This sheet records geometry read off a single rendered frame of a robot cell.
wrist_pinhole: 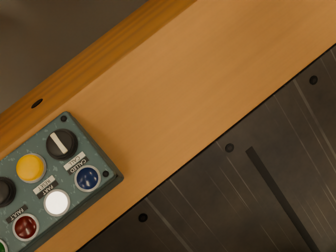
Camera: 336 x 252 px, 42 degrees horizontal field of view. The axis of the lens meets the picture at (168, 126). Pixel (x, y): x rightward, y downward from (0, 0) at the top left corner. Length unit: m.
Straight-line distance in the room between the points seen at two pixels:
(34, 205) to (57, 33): 0.95
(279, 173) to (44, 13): 0.93
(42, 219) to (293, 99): 0.30
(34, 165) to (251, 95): 0.24
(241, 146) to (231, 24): 0.14
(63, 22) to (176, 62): 0.90
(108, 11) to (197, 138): 0.91
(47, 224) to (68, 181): 0.04
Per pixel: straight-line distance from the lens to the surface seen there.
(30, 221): 0.42
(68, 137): 0.41
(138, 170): 0.47
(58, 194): 0.41
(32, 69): 1.34
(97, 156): 0.41
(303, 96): 0.53
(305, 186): 0.58
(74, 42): 1.34
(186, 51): 0.45
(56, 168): 0.42
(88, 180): 0.41
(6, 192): 0.42
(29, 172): 0.41
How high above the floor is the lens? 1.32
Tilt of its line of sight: 64 degrees down
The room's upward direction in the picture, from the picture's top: 134 degrees clockwise
